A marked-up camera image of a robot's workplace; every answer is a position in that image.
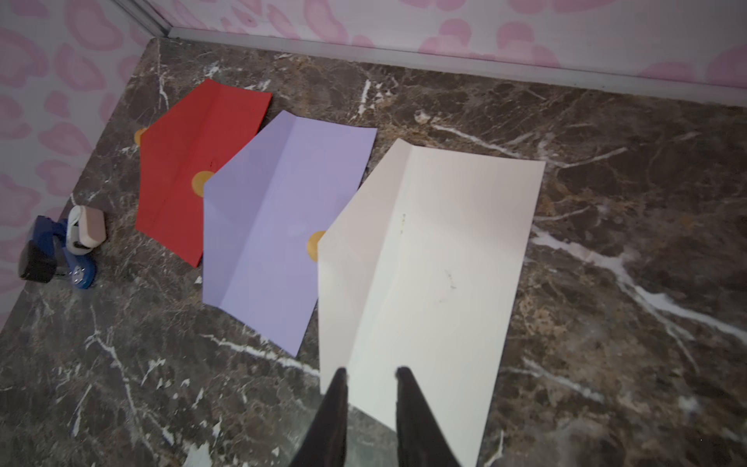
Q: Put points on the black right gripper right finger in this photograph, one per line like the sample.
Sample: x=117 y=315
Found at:
x=420 y=440

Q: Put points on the lilac envelope with butterfly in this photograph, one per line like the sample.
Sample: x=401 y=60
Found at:
x=289 y=183

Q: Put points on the white tape dispenser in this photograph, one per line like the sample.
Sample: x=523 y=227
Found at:
x=86 y=229

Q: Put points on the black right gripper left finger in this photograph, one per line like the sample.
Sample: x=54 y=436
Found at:
x=325 y=442

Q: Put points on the red envelope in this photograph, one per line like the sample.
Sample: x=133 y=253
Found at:
x=182 y=150

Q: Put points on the cream white envelope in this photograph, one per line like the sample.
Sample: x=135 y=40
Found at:
x=421 y=270

